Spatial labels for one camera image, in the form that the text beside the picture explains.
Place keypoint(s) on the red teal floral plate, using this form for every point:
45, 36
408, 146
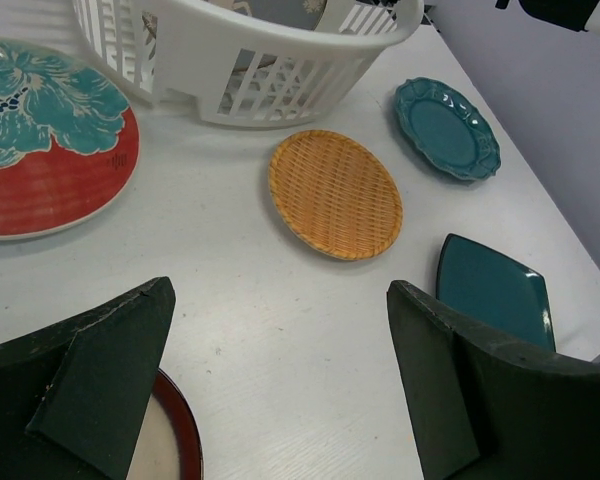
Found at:
69, 141

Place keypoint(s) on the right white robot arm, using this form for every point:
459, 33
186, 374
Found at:
575, 15

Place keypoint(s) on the white plastic dish bin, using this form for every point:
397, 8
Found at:
197, 45

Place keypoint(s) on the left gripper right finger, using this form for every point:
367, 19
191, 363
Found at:
484, 404

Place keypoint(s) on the dark teal square plate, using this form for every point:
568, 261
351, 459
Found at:
495, 289

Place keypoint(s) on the red rimmed cream plate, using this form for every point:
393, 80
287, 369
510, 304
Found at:
169, 445

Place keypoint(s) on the woven bamboo round plate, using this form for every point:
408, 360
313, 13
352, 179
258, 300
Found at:
335, 195

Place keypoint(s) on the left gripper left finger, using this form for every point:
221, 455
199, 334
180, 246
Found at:
73, 395

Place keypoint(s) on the teal scalloped round plate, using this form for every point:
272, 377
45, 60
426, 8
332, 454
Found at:
447, 129

